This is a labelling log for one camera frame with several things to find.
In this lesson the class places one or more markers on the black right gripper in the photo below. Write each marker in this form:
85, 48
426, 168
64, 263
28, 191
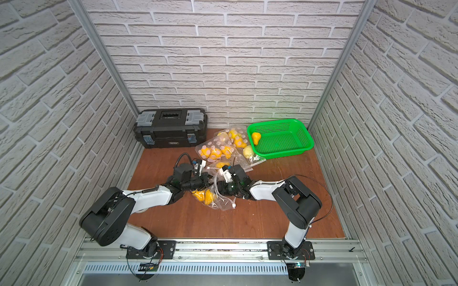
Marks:
221, 187

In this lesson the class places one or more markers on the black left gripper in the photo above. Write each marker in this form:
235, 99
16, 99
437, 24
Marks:
202, 182

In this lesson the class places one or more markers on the dotted zip bag with pears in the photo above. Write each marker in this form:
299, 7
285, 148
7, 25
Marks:
212, 198

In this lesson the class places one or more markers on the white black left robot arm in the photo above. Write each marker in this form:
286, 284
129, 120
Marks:
106, 221

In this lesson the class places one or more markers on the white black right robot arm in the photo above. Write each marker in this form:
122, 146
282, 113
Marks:
300, 205

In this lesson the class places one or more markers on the clear zip bag with pears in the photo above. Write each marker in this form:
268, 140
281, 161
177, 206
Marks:
237, 135

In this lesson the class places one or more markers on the black plastic toolbox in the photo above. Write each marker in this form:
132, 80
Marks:
170, 128

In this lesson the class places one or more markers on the green plastic basket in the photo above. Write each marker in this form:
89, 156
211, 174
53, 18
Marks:
281, 138

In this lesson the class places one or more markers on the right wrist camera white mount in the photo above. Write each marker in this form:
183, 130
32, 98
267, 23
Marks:
225, 173

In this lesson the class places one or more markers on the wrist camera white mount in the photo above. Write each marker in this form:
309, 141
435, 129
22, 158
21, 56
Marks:
225, 173
198, 166

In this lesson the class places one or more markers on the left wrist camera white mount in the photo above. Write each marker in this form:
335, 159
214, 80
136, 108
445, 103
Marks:
198, 166

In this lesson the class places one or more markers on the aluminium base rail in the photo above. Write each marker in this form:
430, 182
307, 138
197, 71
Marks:
216, 256

